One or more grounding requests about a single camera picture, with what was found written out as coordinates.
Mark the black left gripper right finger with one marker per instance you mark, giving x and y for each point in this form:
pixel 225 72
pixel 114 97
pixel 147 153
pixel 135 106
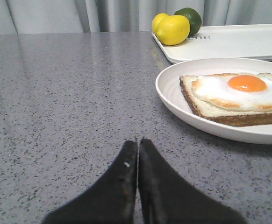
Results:
pixel 167 198

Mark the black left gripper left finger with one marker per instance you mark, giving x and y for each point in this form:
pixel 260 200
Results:
pixel 110 200

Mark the white round plate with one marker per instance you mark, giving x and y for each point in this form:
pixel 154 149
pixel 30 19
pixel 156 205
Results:
pixel 169 90

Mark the white rectangular tray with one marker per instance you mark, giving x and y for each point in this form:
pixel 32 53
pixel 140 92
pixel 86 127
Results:
pixel 245 41

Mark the fried egg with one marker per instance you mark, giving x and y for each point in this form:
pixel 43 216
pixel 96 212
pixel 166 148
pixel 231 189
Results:
pixel 235 92

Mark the yellow lemon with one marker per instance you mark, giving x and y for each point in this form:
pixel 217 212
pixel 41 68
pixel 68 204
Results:
pixel 173 30
pixel 157 19

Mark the green lime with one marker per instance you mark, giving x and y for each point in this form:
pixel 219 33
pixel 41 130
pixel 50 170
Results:
pixel 193 17

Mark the grey curtain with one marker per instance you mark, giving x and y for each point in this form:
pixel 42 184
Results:
pixel 82 16

